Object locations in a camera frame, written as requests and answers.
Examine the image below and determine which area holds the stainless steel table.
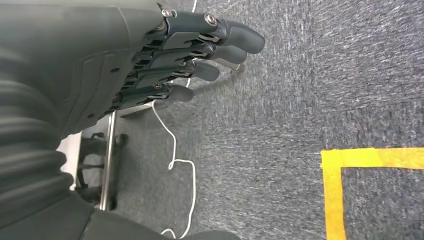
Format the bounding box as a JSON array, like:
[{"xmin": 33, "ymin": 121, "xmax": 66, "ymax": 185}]
[{"xmin": 75, "ymin": 62, "xmax": 248, "ymax": 213}]

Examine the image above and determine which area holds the white cabinet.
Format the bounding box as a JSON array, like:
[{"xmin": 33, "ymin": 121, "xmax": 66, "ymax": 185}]
[{"xmin": 56, "ymin": 131, "xmax": 83, "ymax": 192}]

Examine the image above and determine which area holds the yellow floor tape square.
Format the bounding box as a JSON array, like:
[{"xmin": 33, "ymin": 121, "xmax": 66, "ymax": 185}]
[{"xmin": 320, "ymin": 147, "xmax": 424, "ymax": 240}]

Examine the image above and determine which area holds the white floor cable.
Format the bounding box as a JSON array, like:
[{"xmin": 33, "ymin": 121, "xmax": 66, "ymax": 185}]
[{"xmin": 150, "ymin": 0, "xmax": 198, "ymax": 240}]

